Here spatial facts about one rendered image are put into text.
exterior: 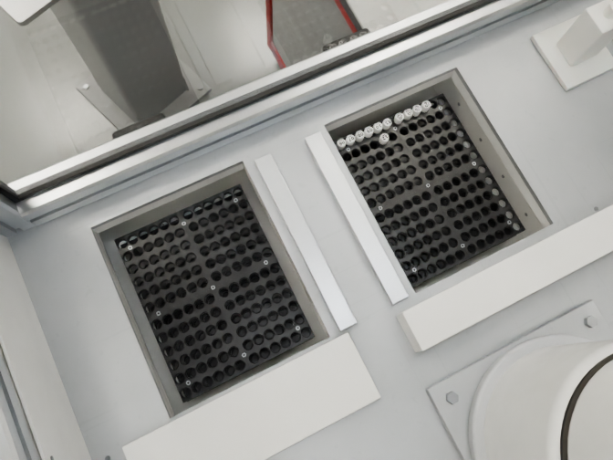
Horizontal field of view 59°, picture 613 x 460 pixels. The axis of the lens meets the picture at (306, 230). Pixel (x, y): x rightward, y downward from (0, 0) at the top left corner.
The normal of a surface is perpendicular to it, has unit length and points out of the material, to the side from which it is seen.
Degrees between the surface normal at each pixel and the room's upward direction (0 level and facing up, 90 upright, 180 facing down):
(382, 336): 0
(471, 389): 0
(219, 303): 0
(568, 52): 90
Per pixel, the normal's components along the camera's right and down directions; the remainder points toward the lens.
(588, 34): -0.89, 0.42
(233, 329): 0.05, -0.25
